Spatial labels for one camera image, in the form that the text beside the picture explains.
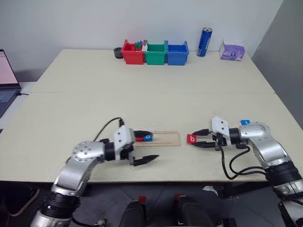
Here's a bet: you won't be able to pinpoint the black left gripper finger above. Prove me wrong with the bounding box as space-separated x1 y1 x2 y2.
134 130 154 138
132 154 160 166

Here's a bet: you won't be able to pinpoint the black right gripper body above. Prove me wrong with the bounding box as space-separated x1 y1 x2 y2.
208 129 225 151

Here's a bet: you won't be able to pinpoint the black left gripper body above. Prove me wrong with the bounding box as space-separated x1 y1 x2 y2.
119 142 138 168

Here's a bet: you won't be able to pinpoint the wooden tray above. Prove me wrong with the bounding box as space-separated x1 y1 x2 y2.
132 130 182 147

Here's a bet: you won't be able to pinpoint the white crumpled paper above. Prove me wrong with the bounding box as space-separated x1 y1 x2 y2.
202 185 219 196

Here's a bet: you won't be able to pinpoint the dark rounded shape red cap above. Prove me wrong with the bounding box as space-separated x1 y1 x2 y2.
173 193 221 227
119 195 148 227

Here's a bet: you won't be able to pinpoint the red plastic bin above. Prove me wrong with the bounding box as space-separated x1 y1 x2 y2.
121 39 146 65

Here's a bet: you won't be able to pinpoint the green plastic bin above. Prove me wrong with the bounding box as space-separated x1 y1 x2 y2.
143 40 168 66

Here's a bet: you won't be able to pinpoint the blue plastic bin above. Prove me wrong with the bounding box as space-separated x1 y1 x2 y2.
164 40 189 66

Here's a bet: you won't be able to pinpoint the purple tissue box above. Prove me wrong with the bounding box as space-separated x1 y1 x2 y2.
218 37 246 62

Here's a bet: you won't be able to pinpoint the small colourful toy pieces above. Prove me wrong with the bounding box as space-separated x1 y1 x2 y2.
134 40 149 52

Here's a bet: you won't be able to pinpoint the blue drink can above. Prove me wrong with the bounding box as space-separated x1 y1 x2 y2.
196 26 213 58

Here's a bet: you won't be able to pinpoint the black bag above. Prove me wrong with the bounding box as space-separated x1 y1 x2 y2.
0 181 41 216

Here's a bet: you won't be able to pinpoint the open laptop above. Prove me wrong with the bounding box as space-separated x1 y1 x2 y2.
0 49 22 119

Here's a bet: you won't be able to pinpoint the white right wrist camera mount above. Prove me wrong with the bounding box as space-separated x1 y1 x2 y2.
209 117 232 145

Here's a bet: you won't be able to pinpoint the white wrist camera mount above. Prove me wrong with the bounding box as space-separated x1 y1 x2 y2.
209 117 232 145
113 125 136 164

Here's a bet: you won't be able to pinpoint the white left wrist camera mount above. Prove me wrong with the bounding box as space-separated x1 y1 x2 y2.
113 125 136 164

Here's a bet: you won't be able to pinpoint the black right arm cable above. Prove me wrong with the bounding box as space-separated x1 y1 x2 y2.
220 144 268 181

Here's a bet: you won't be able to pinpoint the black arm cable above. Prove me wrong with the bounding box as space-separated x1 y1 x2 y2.
220 144 268 181
93 117 125 143

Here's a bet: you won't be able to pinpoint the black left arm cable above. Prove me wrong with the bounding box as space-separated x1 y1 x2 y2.
93 117 125 143

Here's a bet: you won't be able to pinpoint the black table frame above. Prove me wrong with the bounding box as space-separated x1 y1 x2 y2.
222 181 271 199

